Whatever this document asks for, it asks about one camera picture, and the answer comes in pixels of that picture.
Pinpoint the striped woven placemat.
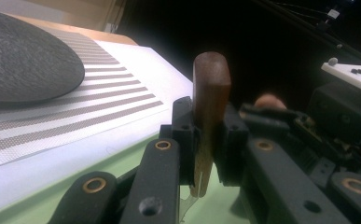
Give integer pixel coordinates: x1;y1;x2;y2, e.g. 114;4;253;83
0;26;165;172

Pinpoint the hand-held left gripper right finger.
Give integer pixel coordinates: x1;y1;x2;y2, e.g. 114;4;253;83
213;103;251;188

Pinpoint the wooden-handled knife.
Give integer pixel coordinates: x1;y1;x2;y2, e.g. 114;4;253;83
177;50;232;223

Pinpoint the black metal stand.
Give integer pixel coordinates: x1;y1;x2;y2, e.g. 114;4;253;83
252;0;361;66

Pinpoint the black textured plate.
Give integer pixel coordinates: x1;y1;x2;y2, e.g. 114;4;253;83
0;7;86;105

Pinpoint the wooden table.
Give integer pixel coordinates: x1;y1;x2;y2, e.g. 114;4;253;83
9;13;139;46

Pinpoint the light wooden cabinet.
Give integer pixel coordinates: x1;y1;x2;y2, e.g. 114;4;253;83
25;0;128;34

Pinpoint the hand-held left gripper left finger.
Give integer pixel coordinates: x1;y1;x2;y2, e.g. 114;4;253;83
159;96;199;185

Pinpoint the green plastic tray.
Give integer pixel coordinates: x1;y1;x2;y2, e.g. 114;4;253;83
0;133;252;224

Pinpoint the white table cover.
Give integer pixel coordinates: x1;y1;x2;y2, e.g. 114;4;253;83
0;40;195;217

